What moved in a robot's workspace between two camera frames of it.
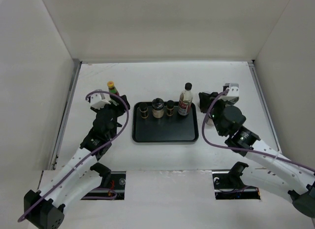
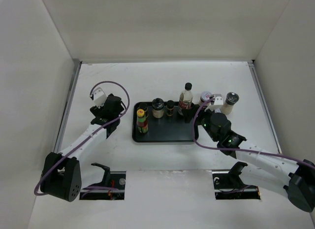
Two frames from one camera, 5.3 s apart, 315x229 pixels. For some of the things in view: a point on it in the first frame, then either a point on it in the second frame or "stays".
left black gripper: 120,108 stays
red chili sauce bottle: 112,90 -> 141,123
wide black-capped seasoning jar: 157,108 stays
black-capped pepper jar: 170,108 stays
